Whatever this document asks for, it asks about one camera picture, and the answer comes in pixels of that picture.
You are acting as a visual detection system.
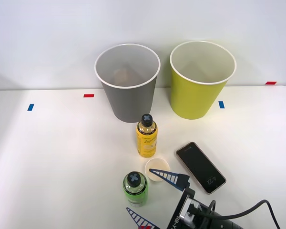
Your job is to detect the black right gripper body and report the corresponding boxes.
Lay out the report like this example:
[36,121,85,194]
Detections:
[166,187,196,229]

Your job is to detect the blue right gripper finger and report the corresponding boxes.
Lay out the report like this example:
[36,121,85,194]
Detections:
[126,207,161,229]
[149,168,190,192]

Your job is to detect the green label plastic bottle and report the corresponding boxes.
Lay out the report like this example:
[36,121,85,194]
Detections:
[123,171,149,208]

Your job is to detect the black smartphone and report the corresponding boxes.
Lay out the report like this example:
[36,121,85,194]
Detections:
[175,141,227,195]

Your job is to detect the small white paper cup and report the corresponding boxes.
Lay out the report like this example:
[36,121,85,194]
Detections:
[144,157,170,184]

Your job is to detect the yellow label plastic bottle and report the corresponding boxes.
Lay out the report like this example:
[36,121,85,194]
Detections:
[135,114,159,158]

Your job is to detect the yellow-green plastic waste bin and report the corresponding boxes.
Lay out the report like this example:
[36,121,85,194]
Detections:
[169,40,237,121]

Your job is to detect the grey plastic waste bin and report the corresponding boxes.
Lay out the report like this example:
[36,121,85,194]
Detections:
[94,43,161,124]

